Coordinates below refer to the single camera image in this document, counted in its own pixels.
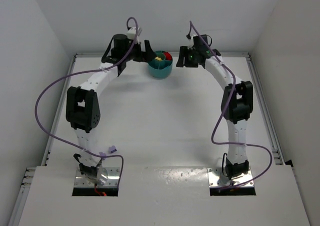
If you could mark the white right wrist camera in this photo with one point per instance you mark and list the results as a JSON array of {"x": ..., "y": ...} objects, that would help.
[{"x": 191, "y": 40}]

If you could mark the purple lego brick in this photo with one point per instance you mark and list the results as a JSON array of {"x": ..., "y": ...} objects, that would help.
[{"x": 112, "y": 149}]

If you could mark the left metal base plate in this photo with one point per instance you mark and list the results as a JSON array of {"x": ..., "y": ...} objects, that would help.
[{"x": 107, "y": 177}]

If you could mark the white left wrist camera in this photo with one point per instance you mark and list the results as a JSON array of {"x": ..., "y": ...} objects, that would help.
[{"x": 134, "y": 32}]

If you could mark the small red lego brick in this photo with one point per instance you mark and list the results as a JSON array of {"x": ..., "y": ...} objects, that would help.
[{"x": 168, "y": 56}]

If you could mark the teal divided round container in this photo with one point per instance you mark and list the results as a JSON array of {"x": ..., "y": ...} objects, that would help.
[{"x": 160, "y": 69}]

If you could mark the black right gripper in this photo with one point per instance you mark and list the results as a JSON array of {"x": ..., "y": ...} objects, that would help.
[{"x": 188, "y": 58}]

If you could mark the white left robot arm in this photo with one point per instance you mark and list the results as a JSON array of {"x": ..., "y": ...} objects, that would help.
[{"x": 82, "y": 102}]

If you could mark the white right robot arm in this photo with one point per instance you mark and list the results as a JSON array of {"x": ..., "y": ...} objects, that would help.
[{"x": 236, "y": 104}]

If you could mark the aluminium table edge rail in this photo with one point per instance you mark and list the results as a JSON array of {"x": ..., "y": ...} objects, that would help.
[{"x": 23, "y": 143}]

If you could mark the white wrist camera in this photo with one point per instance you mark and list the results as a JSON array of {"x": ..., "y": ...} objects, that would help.
[
  {"x": 134, "y": 32},
  {"x": 191, "y": 40}
]

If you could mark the right aluminium table rail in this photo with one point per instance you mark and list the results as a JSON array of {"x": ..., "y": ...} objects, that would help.
[{"x": 272, "y": 135}]

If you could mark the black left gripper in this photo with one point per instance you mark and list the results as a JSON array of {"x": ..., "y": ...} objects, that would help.
[{"x": 141, "y": 53}]

